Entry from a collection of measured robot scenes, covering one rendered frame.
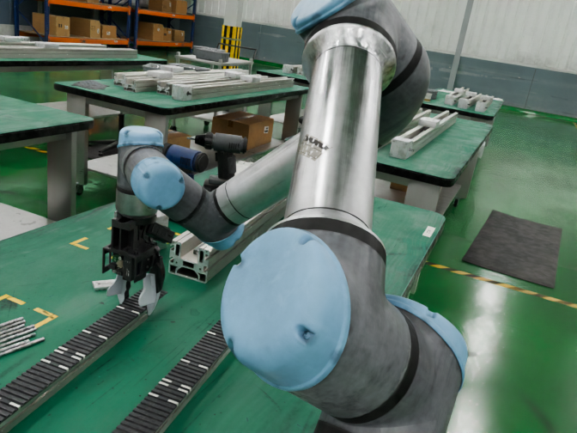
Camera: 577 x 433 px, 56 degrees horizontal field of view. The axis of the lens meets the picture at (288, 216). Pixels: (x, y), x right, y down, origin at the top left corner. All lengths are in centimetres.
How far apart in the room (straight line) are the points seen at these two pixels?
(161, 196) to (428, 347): 49
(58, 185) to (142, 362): 210
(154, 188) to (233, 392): 37
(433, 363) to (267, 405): 47
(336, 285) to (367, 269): 5
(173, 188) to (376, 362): 50
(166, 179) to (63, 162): 215
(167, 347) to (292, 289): 67
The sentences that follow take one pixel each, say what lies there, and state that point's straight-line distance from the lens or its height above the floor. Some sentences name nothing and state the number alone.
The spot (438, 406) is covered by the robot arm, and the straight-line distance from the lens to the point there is 54.
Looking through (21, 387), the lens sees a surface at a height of 81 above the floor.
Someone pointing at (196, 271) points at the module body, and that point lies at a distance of 129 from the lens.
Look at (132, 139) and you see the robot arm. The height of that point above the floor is 115.
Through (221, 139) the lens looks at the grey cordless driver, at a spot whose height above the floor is 98.
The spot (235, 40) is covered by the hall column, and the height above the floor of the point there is 82.
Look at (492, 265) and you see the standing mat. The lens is 401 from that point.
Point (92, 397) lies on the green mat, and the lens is 96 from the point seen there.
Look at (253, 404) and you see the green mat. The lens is 95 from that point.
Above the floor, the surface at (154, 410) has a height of 81.
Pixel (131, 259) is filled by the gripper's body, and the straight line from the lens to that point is 101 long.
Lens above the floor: 138
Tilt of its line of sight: 20 degrees down
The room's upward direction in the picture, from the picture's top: 9 degrees clockwise
